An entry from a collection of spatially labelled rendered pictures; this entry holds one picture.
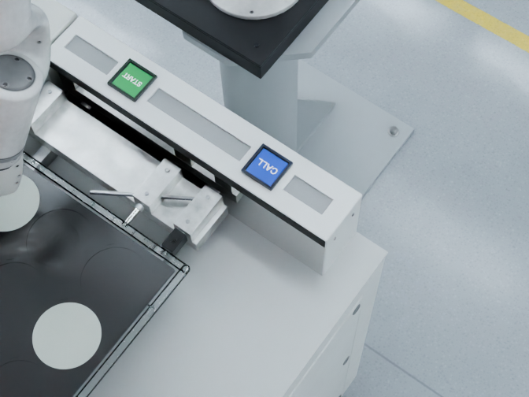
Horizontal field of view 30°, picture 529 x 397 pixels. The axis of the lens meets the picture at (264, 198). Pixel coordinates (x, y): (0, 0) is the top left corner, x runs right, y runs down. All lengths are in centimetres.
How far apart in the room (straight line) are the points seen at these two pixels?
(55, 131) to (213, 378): 47
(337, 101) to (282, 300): 117
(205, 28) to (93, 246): 45
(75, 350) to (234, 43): 59
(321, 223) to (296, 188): 7
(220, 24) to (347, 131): 93
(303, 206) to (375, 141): 115
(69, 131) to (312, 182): 42
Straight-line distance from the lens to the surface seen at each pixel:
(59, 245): 153
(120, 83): 156
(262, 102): 199
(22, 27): 123
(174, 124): 152
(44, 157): 165
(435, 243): 249
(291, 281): 155
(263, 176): 146
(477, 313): 244
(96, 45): 161
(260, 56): 169
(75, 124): 164
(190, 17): 174
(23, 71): 131
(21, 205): 157
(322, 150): 256
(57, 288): 150
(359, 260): 157
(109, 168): 159
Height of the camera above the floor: 227
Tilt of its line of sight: 65 degrees down
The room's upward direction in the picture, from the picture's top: 3 degrees counter-clockwise
